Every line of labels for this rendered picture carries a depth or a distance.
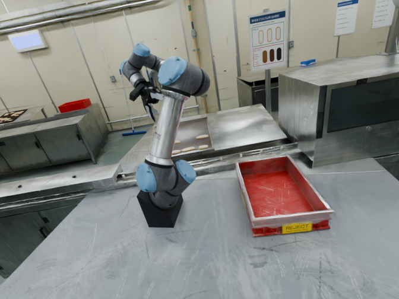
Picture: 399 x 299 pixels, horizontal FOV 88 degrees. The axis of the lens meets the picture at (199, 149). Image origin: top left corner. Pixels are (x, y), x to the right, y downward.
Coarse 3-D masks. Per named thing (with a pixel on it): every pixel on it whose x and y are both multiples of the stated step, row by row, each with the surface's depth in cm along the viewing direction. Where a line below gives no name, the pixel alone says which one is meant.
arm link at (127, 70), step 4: (124, 64) 107; (128, 64) 105; (120, 68) 110; (124, 68) 107; (128, 68) 106; (132, 68) 106; (124, 72) 108; (128, 72) 106; (132, 72) 106; (136, 72) 106; (128, 76) 106; (128, 80) 108
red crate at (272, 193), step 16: (256, 176) 124; (272, 176) 122; (288, 176) 119; (256, 192) 112; (272, 192) 110; (288, 192) 107; (256, 208) 101; (272, 208) 100; (288, 208) 98; (304, 208) 96; (320, 224) 84
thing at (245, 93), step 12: (336, 60) 338; (348, 60) 308; (264, 72) 360; (276, 72) 327; (240, 84) 349; (252, 84) 298; (264, 84) 284; (276, 84) 284; (240, 96) 366; (252, 96) 290; (264, 96) 290; (276, 96) 291; (276, 108) 299
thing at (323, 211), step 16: (256, 160) 122; (272, 160) 122; (288, 160) 119; (240, 176) 110; (304, 176) 101; (304, 192) 102; (320, 208) 87; (256, 224) 83; (272, 224) 83; (288, 224) 82
